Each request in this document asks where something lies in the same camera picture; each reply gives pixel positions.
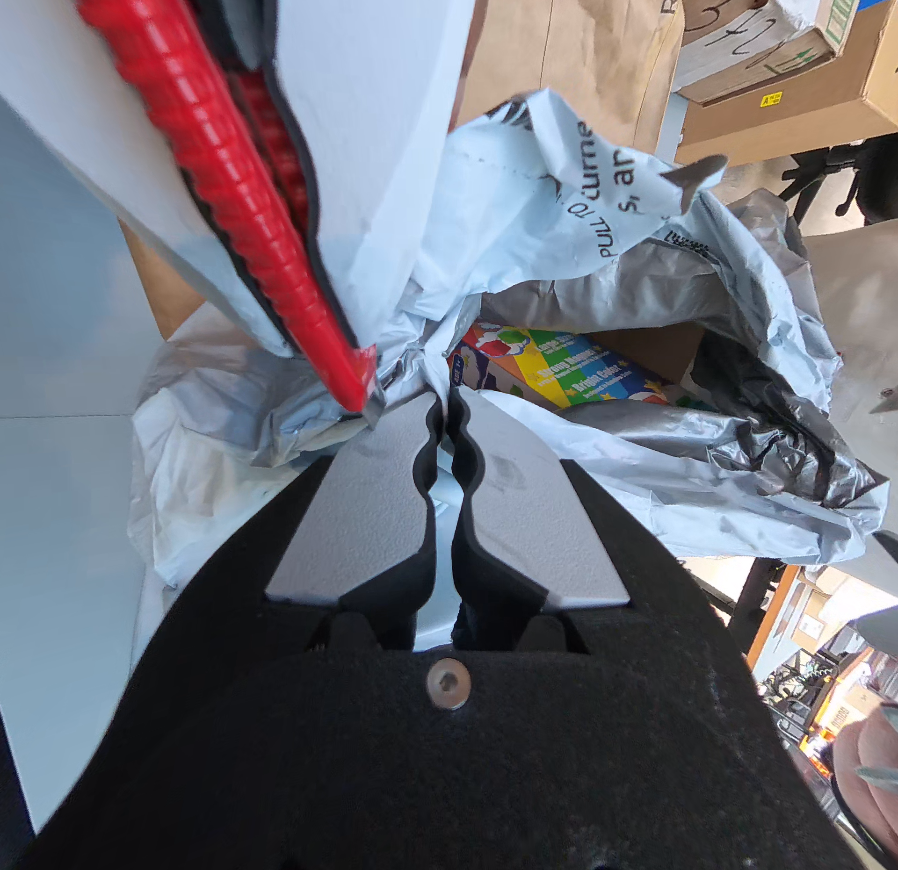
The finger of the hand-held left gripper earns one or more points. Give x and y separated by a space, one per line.
379 112
84 98

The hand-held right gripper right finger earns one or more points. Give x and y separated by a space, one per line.
533 526

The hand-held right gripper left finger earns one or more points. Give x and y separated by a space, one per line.
358 519

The white grey plastic mailer bag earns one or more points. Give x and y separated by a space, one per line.
533 204

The black metal desk leg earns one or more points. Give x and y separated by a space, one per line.
754 596

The colourful striped box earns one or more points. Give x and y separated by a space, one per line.
561 372

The small brown cardboard box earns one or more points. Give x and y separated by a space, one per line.
659 354

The brown paper bag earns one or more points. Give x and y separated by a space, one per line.
582 42

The large cardboard box yellow sticker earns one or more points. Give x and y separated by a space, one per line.
807 123

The black office chair base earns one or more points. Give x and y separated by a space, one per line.
877 176

